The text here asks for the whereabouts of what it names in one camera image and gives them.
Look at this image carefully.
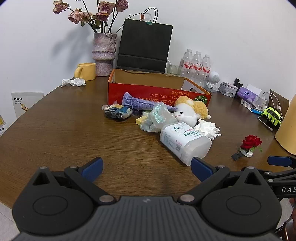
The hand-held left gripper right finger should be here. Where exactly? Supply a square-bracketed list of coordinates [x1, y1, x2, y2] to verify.
[178, 157, 264, 205]

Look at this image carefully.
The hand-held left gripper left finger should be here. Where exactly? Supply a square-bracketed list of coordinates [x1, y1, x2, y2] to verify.
[32, 157, 116, 205]

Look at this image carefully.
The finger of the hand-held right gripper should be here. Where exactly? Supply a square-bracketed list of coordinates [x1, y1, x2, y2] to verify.
[267, 156, 296, 168]
[256, 168, 296, 184]

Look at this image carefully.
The red fabric rose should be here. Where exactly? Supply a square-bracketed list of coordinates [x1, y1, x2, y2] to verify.
[240, 135, 263, 153]

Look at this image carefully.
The white wet wipes pack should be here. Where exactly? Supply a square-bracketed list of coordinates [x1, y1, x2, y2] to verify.
[159, 122, 212, 166]

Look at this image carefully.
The large white tissue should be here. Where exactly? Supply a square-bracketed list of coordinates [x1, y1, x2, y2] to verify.
[194, 119, 222, 141]

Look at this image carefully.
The white yellow plush sheep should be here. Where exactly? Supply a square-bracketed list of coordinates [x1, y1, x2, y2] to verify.
[173, 96, 211, 128]

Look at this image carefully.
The blue black snack packet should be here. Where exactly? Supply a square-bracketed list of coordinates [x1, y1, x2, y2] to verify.
[102, 104, 133, 122]

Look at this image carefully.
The clear iridescent plastic bag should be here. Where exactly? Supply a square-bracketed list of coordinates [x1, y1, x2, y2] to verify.
[140, 101, 178, 133]

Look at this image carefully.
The purple drawstring pouch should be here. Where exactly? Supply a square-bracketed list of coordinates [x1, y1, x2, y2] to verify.
[122, 92, 177, 112]

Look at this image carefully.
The orange cardboard box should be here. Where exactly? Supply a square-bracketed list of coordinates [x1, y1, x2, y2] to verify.
[107, 69, 212, 109]

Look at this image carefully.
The person's right hand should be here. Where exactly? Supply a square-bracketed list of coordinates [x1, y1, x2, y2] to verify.
[284, 197, 296, 241]

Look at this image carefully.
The silver phone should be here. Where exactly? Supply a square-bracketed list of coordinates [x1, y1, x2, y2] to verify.
[257, 115, 275, 131]

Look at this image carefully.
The neon yellow black glove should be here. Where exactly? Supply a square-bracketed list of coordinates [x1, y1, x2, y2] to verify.
[261, 106, 283, 127]

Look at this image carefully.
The clear plastic organizer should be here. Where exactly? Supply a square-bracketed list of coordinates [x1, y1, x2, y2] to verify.
[240, 93, 267, 110]

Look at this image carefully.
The brown board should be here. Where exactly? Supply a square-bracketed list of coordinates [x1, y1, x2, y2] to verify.
[269, 89, 290, 116]

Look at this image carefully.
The purple tissue pack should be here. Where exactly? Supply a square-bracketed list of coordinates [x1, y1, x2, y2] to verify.
[236, 84, 263, 104]

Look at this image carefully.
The printed tin box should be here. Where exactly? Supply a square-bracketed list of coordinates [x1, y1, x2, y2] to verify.
[218, 85, 238, 97]

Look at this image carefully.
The small crumpled white tissue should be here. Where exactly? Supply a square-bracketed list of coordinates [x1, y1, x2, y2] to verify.
[61, 78, 86, 88]

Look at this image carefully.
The white robot figure speaker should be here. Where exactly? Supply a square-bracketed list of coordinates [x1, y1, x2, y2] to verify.
[205, 71, 221, 93]

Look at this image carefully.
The white printed carton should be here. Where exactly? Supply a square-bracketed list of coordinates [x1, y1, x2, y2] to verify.
[11, 92, 44, 119]

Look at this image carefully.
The yellow mug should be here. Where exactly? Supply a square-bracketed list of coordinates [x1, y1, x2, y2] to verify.
[74, 62, 97, 81]

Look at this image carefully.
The clear water bottle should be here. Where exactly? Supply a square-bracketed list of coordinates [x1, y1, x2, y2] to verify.
[193, 51, 204, 81]
[201, 54, 212, 88]
[180, 49, 193, 78]

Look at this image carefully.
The colorful printed package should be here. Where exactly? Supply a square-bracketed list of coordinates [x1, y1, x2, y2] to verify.
[0, 113, 7, 137]

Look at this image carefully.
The green tinted glass cup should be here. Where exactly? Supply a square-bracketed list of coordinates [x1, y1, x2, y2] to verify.
[166, 60, 181, 76]

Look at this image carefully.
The pink ceramic vase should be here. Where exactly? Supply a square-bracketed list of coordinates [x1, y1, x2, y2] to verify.
[92, 33, 117, 77]

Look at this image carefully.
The black paper bag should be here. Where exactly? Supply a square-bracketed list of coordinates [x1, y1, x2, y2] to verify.
[116, 8, 174, 75]

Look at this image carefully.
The dried pink rose bouquet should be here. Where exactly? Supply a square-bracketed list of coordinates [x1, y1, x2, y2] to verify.
[53, 0, 129, 34]

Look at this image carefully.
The white cable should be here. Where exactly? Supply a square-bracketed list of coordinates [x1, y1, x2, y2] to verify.
[261, 92, 282, 110]

